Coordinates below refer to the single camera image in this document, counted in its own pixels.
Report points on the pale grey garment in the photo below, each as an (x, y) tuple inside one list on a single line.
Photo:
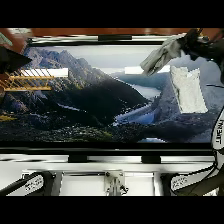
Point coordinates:
[(188, 88)]

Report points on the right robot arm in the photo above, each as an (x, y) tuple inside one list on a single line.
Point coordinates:
[(218, 133)]

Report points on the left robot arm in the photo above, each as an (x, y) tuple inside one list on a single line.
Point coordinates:
[(30, 183)]

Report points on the silver frame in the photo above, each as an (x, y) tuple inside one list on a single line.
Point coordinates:
[(100, 166)]

